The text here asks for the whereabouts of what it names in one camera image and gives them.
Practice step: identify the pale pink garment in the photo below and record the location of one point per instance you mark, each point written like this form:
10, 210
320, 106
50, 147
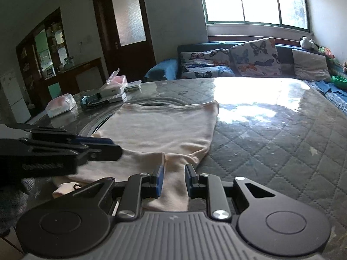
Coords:
162, 124

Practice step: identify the pink plastic box with lid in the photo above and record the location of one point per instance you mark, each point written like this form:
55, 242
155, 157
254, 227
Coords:
117, 79

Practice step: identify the clear pack of tissues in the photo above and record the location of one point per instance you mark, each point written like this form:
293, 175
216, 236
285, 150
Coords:
60, 105

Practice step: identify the blue knitted cloth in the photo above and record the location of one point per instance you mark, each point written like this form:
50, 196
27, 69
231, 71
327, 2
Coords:
325, 86

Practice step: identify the window with green frame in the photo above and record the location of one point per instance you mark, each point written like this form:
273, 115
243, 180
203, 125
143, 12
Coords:
254, 0

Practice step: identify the white flat box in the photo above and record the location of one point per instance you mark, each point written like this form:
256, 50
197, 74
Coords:
113, 88

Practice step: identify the person's left forearm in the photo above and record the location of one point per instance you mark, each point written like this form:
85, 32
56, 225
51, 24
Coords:
12, 208

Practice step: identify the green bowl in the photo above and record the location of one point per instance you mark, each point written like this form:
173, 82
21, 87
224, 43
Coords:
340, 81

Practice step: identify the blue clamp tool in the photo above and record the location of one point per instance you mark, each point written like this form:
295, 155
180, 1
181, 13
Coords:
95, 100

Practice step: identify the dark wooden cabinet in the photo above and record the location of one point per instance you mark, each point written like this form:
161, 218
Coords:
40, 59

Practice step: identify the square butterfly print pillow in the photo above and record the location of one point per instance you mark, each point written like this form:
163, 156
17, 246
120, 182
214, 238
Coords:
256, 58

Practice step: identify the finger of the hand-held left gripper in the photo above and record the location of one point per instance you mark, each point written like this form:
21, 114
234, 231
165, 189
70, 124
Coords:
104, 153
93, 140

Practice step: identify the long butterfly print pillow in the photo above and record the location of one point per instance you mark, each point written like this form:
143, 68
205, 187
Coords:
206, 63

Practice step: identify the blue blanket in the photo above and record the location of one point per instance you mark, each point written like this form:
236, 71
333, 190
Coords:
161, 69

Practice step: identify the white refrigerator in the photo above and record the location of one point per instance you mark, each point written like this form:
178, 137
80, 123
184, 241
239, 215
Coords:
13, 97

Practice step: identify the dark sofa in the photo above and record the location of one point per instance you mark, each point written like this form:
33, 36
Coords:
284, 55

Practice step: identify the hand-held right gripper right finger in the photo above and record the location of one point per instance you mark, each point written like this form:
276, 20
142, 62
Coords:
190, 182

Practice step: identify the plain grey pillow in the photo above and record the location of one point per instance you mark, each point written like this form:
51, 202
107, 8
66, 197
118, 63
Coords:
311, 65

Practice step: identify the dark wooden door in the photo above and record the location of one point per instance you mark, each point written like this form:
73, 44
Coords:
124, 24

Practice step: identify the black and white plush toy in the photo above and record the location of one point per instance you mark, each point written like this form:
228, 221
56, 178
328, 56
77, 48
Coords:
306, 42

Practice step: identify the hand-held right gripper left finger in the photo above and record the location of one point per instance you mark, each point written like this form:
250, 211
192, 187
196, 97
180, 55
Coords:
159, 182

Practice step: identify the dark green packet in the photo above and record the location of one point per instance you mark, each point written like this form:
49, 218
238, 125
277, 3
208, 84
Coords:
132, 86

